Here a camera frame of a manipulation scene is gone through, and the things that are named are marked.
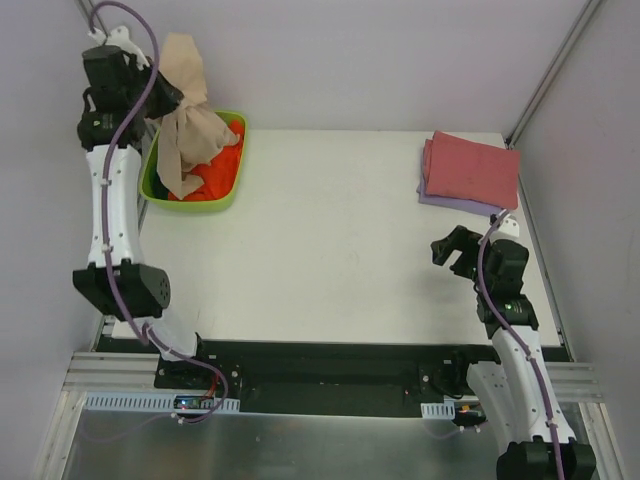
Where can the orange t shirt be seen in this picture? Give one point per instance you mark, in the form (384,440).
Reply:
(220,173)

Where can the folded red t shirt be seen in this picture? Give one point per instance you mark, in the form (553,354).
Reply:
(459,169)

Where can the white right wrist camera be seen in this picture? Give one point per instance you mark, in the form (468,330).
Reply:
(506,226)

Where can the green plastic basket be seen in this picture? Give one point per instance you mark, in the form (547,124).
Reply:
(179,205)

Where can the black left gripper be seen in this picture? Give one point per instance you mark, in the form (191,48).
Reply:
(163,95)

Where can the aluminium corner post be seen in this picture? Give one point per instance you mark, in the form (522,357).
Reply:
(580,25)
(93,20)

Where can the folded purple t shirt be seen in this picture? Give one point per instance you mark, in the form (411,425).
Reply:
(469,206)

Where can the aluminium front frame rail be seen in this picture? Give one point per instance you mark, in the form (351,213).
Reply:
(95,371)

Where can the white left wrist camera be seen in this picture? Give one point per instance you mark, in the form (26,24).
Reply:
(120,37)

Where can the right white cable duct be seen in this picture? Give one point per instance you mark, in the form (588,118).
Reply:
(438,411)

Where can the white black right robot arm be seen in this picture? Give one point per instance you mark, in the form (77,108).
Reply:
(535,441)

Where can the left white cable duct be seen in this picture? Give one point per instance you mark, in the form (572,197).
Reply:
(149,403)

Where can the white cable duct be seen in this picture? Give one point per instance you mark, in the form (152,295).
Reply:
(149,403)
(438,411)

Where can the beige t shirt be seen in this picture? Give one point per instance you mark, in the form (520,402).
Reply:
(193,134)

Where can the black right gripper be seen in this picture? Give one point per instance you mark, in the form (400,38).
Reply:
(463,251)

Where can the right aluminium corner post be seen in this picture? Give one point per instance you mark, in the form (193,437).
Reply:
(580,25)

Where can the left aluminium corner post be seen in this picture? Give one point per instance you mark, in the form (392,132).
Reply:
(93,20)

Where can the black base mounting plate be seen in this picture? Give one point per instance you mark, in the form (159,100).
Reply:
(332,379)

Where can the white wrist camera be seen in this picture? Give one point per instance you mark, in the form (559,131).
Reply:
(120,37)
(506,226)

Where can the dark green t shirt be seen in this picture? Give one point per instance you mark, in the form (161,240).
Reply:
(158,189)

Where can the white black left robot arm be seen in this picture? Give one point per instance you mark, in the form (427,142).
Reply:
(124,91)

